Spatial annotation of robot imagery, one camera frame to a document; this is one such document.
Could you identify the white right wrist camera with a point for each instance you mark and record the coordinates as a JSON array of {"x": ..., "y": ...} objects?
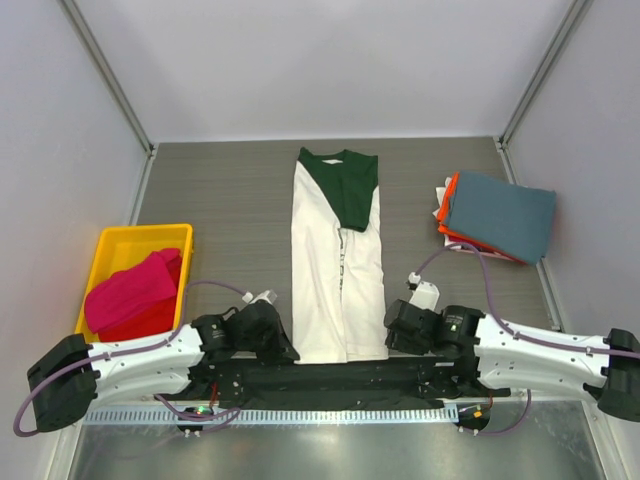
[{"x": 424, "y": 294}]

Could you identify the left aluminium frame post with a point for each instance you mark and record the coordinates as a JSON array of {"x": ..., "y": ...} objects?
[{"x": 97, "y": 57}]

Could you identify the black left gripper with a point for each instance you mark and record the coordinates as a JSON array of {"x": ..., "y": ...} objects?
[{"x": 282, "y": 348}]

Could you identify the red t-shirt in bin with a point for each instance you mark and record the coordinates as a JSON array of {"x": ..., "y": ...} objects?
[{"x": 156, "y": 319}]

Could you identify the blue-grey folded t-shirt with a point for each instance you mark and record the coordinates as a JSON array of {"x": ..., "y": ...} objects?
[{"x": 516, "y": 220}]

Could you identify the pink folded t-shirt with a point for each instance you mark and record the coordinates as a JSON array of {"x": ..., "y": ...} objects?
[{"x": 488, "y": 254}]

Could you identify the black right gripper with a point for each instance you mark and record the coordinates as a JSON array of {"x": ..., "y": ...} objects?
[{"x": 400, "y": 326}]

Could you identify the white printed folded t-shirt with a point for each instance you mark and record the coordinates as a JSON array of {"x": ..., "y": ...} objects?
[{"x": 441, "y": 197}]

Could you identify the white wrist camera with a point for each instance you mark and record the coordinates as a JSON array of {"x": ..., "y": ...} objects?
[
  {"x": 424, "y": 294},
  {"x": 268, "y": 296}
]

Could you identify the slotted cable duct rail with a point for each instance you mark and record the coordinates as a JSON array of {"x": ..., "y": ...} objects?
[{"x": 158, "y": 415}]

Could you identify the orange folded t-shirt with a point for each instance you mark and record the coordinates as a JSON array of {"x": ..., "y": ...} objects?
[{"x": 460, "y": 212}]

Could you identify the magenta t-shirt in bin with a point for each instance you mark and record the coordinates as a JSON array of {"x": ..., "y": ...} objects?
[{"x": 128, "y": 293}]

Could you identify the right aluminium frame post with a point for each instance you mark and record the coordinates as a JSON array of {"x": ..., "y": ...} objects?
[{"x": 558, "y": 43}]

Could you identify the aluminium frame post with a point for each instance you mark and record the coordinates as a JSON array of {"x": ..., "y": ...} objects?
[
  {"x": 97, "y": 57},
  {"x": 558, "y": 43}
]

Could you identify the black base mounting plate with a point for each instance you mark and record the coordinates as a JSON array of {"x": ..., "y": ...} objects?
[{"x": 398, "y": 383}]

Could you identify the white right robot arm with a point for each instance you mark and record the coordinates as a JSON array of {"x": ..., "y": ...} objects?
[{"x": 474, "y": 354}]

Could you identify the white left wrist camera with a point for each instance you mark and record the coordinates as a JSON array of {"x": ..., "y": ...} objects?
[{"x": 268, "y": 296}]

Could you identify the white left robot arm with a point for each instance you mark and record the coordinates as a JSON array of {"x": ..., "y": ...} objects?
[{"x": 75, "y": 376}]

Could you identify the yellow plastic bin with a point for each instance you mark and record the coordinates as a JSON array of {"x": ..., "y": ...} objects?
[{"x": 120, "y": 248}]

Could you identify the white and green t-shirt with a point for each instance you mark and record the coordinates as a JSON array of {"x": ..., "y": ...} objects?
[{"x": 338, "y": 297}]

